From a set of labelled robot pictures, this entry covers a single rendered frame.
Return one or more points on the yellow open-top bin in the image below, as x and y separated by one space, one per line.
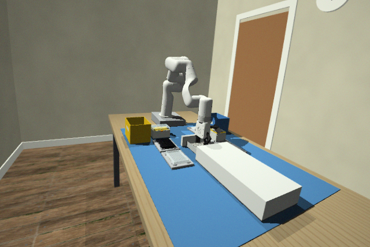
137 130

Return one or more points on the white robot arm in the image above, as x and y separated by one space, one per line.
181 76

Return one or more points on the dark blue open-top bin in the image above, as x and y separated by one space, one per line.
220 120

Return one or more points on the blue bench mat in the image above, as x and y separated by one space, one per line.
198 211

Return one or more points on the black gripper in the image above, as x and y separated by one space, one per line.
202 131

